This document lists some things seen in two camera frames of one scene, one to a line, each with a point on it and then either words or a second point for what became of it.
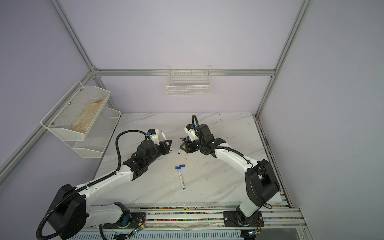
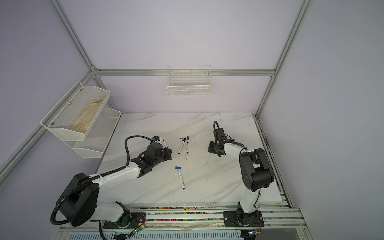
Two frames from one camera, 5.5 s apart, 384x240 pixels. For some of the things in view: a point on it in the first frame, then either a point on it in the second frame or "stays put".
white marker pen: [181, 179] stays put
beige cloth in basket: [83, 122] stays put
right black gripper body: [192, 147] → [213, 147]
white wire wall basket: [188, 80] stays put
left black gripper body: [162, 148] → [165, 155]
